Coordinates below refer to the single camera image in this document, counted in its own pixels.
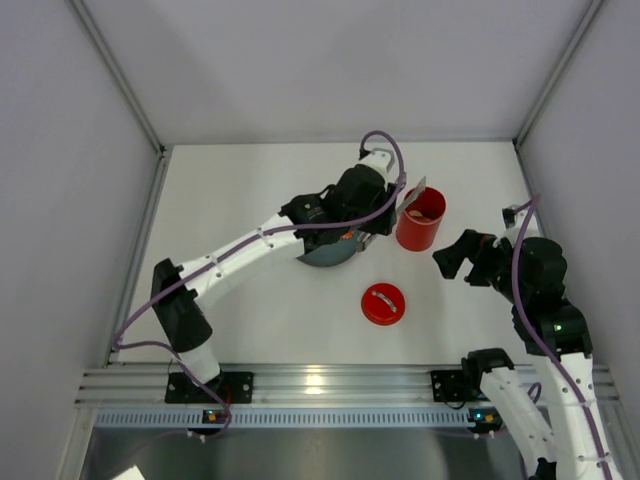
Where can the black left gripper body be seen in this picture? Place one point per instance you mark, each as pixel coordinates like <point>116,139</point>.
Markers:
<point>388,220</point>

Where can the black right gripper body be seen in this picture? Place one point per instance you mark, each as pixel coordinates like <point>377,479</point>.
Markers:
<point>477,260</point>

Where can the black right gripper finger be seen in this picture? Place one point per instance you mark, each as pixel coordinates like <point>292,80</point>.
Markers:
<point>475,280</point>
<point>467,247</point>

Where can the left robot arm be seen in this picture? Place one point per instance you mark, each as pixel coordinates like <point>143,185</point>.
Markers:
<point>182,293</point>

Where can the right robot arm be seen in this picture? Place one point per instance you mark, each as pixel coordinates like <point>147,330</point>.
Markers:
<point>567,440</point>

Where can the red cylindrical tin container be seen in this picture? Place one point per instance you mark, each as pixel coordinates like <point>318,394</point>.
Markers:
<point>419,222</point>

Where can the blue ceramic plate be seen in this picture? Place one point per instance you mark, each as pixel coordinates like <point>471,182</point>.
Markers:
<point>332,255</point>

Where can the red tin lid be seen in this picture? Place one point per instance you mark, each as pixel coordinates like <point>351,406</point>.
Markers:
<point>383,304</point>

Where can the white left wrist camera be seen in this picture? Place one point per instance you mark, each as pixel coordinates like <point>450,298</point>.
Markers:
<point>380,160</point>

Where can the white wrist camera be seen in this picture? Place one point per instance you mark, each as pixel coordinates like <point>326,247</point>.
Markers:
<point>514,218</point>
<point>380,160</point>

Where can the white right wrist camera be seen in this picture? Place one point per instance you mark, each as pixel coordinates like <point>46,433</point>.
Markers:
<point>514,218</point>

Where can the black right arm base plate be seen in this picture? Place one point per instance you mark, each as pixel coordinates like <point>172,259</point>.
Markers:
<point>453,387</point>

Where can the right aluminium frame post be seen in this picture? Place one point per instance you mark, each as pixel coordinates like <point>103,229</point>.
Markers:
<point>560,67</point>

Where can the aluminium frame post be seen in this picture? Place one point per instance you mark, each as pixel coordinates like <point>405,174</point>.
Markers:
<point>86,20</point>
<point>560,67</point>

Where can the left aluminium frame post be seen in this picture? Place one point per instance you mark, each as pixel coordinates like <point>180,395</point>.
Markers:
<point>86,20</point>

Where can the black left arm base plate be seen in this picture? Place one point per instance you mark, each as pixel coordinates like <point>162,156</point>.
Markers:
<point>231,387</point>

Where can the aluminium mounting rail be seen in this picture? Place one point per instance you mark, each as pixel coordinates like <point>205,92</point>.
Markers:
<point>269,386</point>

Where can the grey slotted cable duct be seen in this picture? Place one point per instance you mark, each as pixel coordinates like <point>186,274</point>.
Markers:
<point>254,418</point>

